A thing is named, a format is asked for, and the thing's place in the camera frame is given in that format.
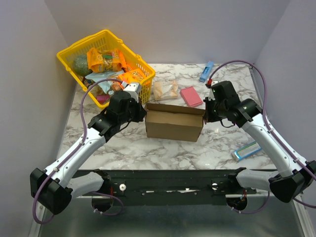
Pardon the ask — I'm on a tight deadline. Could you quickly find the brown cardboard box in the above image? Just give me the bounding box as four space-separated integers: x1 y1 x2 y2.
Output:
145 103 204 142

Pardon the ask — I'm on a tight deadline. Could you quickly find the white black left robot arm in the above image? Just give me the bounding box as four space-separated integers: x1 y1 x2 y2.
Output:
30 83 146 215

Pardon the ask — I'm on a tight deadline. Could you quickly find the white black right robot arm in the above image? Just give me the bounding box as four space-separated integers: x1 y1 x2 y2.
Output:
204 80 316 203

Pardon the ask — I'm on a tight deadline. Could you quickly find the pink flat box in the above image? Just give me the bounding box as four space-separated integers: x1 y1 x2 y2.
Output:
180 86 202 108

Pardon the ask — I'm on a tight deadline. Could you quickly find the pink small box in basket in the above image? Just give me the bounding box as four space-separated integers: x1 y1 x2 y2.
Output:
96 95 110 105

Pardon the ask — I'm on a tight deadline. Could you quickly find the orange cracker box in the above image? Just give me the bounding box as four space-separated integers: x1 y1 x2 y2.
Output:
118 69 146 86

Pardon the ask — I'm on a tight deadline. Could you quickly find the blue narrow box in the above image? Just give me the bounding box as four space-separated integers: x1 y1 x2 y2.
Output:
199 61 214 82

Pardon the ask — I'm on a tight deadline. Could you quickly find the blue white toothpaste box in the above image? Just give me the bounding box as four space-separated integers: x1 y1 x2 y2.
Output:
232 141 262 161

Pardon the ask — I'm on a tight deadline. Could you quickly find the beige tissue pack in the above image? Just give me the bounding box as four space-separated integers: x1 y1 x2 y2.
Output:
153 80 178 101

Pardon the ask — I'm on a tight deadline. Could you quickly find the light blue bread bag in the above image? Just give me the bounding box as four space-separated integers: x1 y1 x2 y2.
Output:
85 70 124 96

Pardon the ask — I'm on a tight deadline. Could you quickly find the orange snack bag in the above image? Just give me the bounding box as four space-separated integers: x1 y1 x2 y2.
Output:
86 47 127 73

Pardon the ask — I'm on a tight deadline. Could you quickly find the green round vegetable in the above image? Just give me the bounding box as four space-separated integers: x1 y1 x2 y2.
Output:
73 54 92 77

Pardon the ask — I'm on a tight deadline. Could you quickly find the yellow plastic shopping basket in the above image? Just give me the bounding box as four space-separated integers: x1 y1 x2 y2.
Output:
57 30 156 103

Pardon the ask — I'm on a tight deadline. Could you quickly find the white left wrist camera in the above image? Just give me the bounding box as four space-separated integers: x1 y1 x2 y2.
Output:
123 82 142 101

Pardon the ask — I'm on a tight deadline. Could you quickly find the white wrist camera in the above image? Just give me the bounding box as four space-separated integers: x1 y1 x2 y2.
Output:
123 82 142 101
205 79 219 89

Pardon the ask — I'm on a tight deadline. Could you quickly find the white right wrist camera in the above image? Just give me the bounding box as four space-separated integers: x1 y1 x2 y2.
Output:
205 79 219 89

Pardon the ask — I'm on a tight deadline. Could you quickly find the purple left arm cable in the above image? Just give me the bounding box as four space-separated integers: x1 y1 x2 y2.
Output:
32 78 124 225

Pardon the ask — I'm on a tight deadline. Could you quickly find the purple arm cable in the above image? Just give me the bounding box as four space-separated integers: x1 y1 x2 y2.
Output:
209 60 316 209
32 78 124 225

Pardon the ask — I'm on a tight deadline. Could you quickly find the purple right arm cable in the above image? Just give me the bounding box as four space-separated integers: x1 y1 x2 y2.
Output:
209 60 316 209

